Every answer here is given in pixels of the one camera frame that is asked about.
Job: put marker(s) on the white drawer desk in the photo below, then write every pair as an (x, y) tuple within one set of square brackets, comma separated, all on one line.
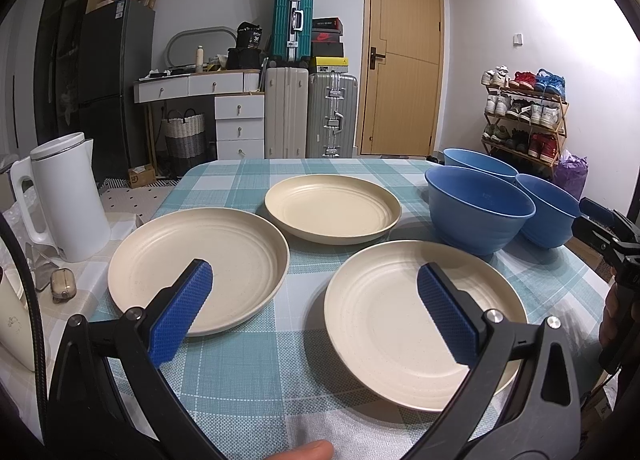
[(238, 106)]

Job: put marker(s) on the blue bowl front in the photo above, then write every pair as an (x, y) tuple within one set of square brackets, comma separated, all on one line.
[(474, 211)]

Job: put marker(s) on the wooden door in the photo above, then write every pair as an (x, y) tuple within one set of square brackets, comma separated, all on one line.
[(402, 62)]

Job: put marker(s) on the black refrigerator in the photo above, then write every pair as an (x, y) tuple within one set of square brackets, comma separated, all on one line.
[(115, 51)]

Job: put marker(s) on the small beige case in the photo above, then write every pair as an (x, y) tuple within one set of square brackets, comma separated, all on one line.
[(63, 285)]

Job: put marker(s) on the right hand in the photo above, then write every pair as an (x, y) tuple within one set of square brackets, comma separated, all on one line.
[(608, 326)]

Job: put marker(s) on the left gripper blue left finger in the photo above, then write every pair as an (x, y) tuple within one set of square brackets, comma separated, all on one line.
[(107, 390)]

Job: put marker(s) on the blue bowl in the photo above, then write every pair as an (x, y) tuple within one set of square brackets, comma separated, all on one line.
[(480, 162), (556, 210), (474, 211)]

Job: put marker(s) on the woven laundry basket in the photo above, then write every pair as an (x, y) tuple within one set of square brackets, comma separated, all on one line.
[(184, 133)]

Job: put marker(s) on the teal suitcase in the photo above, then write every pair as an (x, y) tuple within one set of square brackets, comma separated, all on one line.
[(290, 42)]

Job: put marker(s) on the wooden shoe rack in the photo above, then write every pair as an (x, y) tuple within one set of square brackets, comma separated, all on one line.
[(526, 128)]

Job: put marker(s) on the cream plate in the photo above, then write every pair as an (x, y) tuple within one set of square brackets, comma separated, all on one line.
[(249, 257), (382, 331), (335, 210)]

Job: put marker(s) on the left hand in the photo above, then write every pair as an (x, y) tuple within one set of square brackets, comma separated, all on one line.
[(317, 450)]

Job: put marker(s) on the oval mirror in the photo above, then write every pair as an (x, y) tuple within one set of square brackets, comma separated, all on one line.
[(181, 48)]

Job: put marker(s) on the beige hard suitcase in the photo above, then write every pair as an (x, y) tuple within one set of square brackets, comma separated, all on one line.
[(286, 102)]

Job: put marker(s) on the cream mug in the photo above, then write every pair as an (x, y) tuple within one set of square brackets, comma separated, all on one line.
[(15, 328)]

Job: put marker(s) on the purple plastic bag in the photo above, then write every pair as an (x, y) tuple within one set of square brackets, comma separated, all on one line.
[(570, 174)]

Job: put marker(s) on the white electric kettle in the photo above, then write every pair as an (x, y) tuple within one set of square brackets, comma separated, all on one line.
[(74, 220)]

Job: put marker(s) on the silver aluminium suitcase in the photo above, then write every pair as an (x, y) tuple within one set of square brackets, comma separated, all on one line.
[(332, 115)]

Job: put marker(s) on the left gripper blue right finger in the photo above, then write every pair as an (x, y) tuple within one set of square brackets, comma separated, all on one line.
[(541, 416)]

